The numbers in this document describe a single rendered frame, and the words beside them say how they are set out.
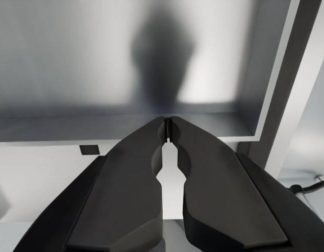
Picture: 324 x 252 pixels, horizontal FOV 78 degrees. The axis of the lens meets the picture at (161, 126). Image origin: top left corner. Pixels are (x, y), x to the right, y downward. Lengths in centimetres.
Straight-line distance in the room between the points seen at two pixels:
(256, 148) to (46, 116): 17
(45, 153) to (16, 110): 5
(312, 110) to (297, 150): 29
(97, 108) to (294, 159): 154
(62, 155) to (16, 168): 5
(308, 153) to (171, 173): 149
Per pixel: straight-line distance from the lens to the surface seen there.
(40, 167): 23
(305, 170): 176
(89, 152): 20
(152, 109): 16
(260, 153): 18
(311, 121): 149
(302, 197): 164
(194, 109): 16
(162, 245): 47
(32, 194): 26
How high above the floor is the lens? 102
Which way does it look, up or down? 58 degrees down
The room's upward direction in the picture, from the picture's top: 179 degrees clockwise
